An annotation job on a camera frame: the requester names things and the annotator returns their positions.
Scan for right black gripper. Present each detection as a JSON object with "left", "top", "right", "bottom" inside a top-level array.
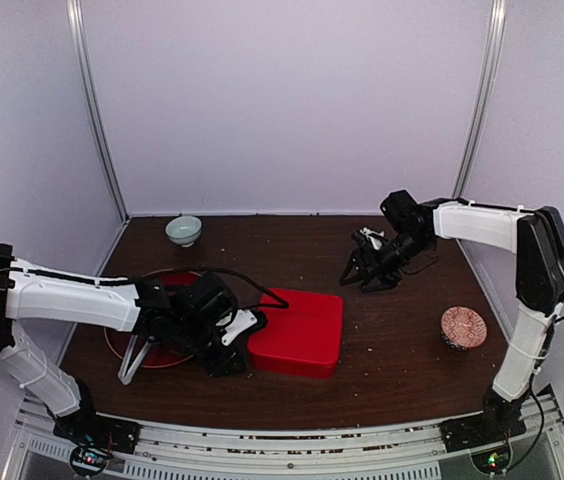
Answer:
[{"left": 340, "top": 230, "right": 432, "bottom": 293}]

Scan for red tin lid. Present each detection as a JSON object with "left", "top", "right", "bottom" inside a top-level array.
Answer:
[{"left": 247, "top": 288, "right": 344, "bottom": 351}]

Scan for silver serving tongs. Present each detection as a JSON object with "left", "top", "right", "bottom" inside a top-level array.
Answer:
[{"left": 117, "top": 335, "right": 154, "bottom": 386}]

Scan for red square tin box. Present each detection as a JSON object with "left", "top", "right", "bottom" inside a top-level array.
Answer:
[{"left": 248, "top": 347, "right": 340, "bottom": 379}]

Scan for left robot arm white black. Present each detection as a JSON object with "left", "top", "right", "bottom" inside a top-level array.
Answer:
[{"left": 0, "top": 244, "right": 267, "bottom": 444}]

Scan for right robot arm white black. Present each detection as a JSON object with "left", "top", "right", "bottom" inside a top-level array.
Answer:
[{"left": 339, "top": 190, "right": 564, "bottom": 442}]

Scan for round red tray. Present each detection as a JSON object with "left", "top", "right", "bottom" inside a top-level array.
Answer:
[{"left": 103, "top": 271, "right": 200, "bottom": 371}]

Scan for red patterned small dish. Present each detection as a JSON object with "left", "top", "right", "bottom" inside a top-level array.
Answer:
[{"left": 440, "top": 306, "right": 488, "bottom": 352}]

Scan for pale green ceramic bowl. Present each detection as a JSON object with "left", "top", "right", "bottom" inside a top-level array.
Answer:
[{"left": 165, "top": 215, "right": 203, "bottom": 248}]

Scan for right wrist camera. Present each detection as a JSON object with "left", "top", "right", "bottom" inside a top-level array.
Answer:
[{"left": 351, "top": 227, "right": 388, "bottom": 250}]

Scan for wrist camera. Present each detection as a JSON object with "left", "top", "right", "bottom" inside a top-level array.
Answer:
[
  {"left": 351, "top": 227, "right": 388, "bottom": 250},
  {"left": 216, "top": 309, "right": 258, "bottom": 346}
]

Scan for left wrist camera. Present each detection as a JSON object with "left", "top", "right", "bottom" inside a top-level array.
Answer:
[{"left": 216, "top": 309, "right": 258, "bottom": 346}]

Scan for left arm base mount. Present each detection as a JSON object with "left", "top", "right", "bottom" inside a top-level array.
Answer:
[{"left": 53, "top": 416, "right": 141, "bottom": 478}]

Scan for aluminium front rail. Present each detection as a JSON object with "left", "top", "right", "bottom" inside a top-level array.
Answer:
[{"left": 11, "top": 384, "right": 564, "bottom": 480}]

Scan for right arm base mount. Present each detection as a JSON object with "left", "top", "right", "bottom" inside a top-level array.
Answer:
[{"left": 439, "top": 414, "right": 527, "bottom": 476}]

